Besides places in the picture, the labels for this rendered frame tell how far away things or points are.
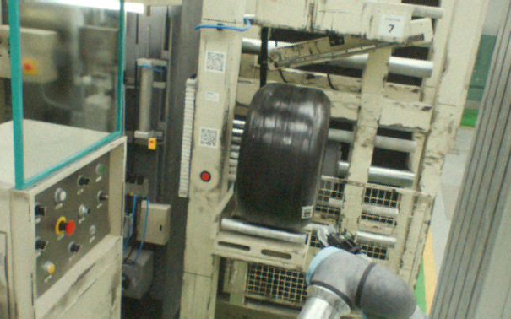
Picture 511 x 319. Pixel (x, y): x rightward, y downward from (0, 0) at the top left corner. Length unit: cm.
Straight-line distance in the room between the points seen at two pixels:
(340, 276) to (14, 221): 80
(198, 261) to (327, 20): 110
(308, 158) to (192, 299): 88
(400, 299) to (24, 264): 92
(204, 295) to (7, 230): 109
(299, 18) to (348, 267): 116
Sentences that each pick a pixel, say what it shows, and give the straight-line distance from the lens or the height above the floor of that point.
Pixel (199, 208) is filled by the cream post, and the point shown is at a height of 92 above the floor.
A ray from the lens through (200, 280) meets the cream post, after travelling 228.
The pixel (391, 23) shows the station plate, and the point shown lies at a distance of 215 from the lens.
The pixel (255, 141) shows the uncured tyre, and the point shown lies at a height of 128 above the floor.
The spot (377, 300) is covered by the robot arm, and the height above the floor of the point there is 113.
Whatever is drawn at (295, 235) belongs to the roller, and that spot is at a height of 91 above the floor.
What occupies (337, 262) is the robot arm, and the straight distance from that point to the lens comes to 132.
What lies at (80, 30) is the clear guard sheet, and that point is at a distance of 153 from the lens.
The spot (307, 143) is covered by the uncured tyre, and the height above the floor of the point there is 130.
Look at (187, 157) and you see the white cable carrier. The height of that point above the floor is 112.
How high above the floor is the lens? 179
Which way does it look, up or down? 18 degrees down
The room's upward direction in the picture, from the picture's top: 7 degrees clockwise
